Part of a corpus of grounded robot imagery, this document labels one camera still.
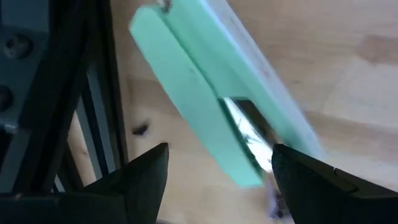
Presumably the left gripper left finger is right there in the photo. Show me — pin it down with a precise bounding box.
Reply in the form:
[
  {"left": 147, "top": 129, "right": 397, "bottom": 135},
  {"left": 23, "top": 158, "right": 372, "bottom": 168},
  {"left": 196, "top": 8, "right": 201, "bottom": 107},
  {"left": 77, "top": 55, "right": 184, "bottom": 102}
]
[{"left": 83, "top": 142, "right": 170, "bottom": 224}]

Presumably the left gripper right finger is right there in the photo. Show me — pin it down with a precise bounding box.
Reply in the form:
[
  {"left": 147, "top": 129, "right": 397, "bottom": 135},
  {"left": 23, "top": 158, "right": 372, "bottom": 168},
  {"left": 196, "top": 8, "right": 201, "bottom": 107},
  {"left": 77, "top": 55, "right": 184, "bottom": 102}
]
[{"left": 272, "top": 143, "right": 398, "bottom": 224}]

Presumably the green sticky note pad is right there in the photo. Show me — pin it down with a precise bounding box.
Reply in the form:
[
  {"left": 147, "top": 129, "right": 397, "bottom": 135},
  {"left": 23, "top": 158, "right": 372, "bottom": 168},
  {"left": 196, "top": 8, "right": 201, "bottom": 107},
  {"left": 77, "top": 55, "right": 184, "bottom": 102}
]
[{"left": 129, "top": 0, "right": 324, "bottom": 189}]

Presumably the black aluminium table frame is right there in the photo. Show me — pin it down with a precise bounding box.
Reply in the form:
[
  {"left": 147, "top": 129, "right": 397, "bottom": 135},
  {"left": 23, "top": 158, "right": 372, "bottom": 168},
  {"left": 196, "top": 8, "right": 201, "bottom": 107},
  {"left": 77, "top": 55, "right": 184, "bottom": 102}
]
[{"left": 12, "top": 0, "right": 130, "bottom": 195}]

